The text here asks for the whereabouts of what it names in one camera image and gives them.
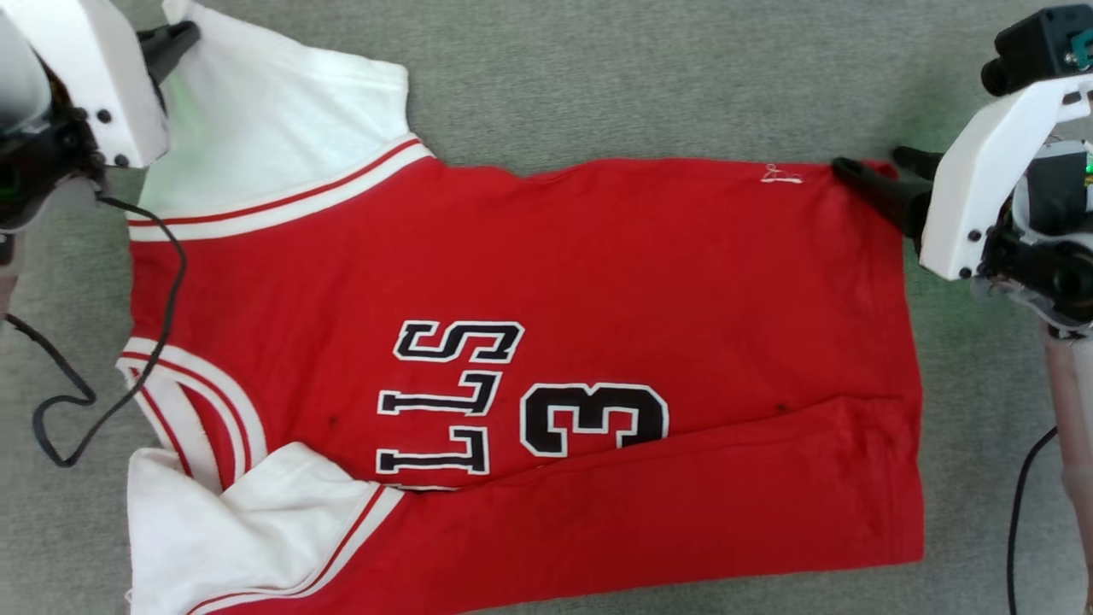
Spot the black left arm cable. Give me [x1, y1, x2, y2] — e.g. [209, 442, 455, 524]
[4, 196, 187, 469]

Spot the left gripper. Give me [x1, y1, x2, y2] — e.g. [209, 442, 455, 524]
[0, 17, 202, 233]

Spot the red Bulls basketball jersey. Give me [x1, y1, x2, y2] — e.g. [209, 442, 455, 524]
[115, 0, 927, 615]

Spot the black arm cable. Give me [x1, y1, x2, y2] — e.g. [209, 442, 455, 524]
[1006, 425, 1060, 615]
[4, 196, 187, 469]

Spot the teal right camera connector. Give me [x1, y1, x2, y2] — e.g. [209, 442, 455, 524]
[1063, 26, 1093, 71]

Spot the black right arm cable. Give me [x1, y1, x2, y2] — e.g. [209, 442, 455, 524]
[1006, 425, 1060, 615]

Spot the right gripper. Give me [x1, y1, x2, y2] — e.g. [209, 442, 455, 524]
[833, 141, 1093, 330]

